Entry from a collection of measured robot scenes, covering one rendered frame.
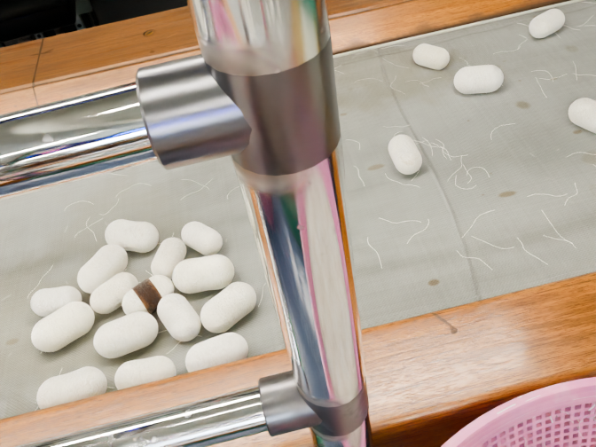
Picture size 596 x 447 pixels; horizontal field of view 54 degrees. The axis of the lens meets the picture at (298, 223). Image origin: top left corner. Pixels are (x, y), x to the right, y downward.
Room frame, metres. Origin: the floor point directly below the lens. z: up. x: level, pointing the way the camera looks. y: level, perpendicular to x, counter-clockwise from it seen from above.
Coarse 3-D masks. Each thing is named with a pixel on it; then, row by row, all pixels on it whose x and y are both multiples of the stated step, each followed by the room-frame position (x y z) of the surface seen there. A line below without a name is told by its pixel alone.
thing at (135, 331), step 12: (144, 312) 0.21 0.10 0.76; (108, 324) 0.20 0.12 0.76; (120, 324) 0.20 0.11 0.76; (132, 324) 0.20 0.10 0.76; (144, 324) 0.20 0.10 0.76; (156, 324) 0.20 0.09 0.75; (96, 336) 0.20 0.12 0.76; (108, 336) 0.19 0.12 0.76; (120, 336) 0.19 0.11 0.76; (132, 336) 0.19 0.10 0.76; (144, 336) 0.19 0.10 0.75; (96, 348) 0.19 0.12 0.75; (108, 348) 0.19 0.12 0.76; (120, 348) 0.19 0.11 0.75; (132, 348) 0.19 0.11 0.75
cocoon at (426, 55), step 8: (416, 48) 0.43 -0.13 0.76; (424, 48) 0.42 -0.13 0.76; (432, 48) 0.42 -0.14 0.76; (440, 48) 0.42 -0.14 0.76; (416, 56) 0.42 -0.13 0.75; (424, 56) 0.42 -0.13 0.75; (432, 56) 0.41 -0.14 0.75; (440, 56) 0.41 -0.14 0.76; (448, 56) 0.41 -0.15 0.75; (424, 64) 0.42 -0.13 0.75; (432, 64) 0.41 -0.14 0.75; (440, 64) 0.41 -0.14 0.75
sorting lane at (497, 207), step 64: (576, 0) 0.48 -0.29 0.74; (384, 64) 0.44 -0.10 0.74; (448, 64) 0.42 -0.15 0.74; (512, 64) 0.40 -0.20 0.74; (576, 64) 0.38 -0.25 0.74; (384, 128) 0.35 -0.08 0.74; (448, 128) 0.34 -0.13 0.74; (512, 128) 0.32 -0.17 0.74; (576, 128) 0.31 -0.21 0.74; (64, 192) 0.35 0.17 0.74; (128, 192) 0.34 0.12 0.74; (192, 192) 0.32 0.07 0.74; (384, 192) 0.28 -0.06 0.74; (448, 192) 0.27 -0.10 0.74; (512, 192) 0.26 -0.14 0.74; (576, 192) 0.25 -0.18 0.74; (0, 256) 0.30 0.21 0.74; (64, 256) 0.28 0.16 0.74; (128, 256) 0.27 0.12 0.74; (192, 256) 0.26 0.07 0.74; (256, 256) 0.25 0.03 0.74; (384, 256) 0.23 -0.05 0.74; (448, 256) 0.22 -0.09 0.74; (512, 256) 0.21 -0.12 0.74; (576, 256) 0.20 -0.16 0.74; (0, 320) 0.24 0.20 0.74; (256, 320) 0.20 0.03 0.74; (384, 320) 0.18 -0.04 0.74; (0, 384) 0.19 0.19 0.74
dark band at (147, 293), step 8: (144, 280) 0.23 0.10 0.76; (136, 288) 0.23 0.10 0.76; (144, 288) 0.22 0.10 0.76; (152, 288) 0.22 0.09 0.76; (144, 296) 0.22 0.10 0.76; (152, 296) 0.22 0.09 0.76; (160, 296) 0.22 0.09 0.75; (144, 304) 0.22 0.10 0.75; (152, 304) 0.22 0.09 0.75; (152, 312) 0.22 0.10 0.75
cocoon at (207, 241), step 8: (192, 224) 0.27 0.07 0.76; (200, 224) 0.27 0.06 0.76; (184, 232) 0.27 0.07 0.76; (192, 232) 0.26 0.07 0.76; (200, 232) 0.26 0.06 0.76; (208, 232) 0.26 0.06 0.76; (216, 232) 0.26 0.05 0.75; (184, 240) 0.26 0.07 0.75; (192, 240) 0.26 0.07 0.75; (200, 240) 0.26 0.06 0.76; (208, 240) 0.26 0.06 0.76; (216, 240) 0.26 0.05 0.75; (192, 248) 0.26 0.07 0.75; (200, 248) 0.25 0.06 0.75; (208, 248) 0.25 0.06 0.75; (216, 248) 0.25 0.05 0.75
